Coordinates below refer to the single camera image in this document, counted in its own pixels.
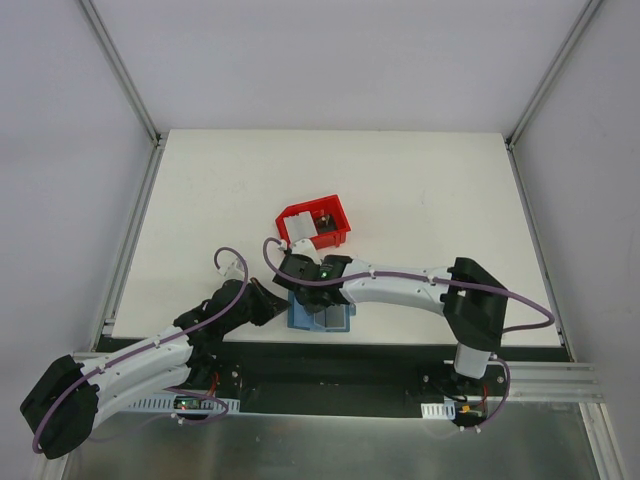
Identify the red plastic bin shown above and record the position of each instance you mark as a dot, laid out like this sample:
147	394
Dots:
329	204

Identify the aluminium frame post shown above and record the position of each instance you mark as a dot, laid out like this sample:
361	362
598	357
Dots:
119	69
552	73

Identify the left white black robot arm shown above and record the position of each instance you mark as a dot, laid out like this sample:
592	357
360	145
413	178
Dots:
72	397

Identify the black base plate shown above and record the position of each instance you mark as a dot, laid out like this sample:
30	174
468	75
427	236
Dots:
390	381

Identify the blue leather card holder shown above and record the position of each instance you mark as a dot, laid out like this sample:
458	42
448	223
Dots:
298	318

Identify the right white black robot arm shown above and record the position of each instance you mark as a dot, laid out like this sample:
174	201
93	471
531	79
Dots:
470	299

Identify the right white cable duct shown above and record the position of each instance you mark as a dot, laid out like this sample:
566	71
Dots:
445	410

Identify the black card lying in bin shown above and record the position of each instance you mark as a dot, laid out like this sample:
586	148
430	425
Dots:
325	224

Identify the white cable duct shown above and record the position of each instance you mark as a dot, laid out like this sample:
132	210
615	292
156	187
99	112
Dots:
177	403
445	410

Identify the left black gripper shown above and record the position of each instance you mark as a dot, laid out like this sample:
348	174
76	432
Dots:
263	304

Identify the dark credit card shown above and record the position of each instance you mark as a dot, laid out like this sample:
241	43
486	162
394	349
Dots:
320	319
336	318

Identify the left aluminium frame post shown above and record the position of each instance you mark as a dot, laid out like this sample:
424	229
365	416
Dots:
119	69

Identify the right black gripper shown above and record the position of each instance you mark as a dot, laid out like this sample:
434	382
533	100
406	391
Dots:
310	301

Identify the left white cable duct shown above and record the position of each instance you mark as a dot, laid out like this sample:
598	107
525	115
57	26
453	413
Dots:
177	403

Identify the right aluminium frame post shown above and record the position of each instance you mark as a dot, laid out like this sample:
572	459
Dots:
552	73

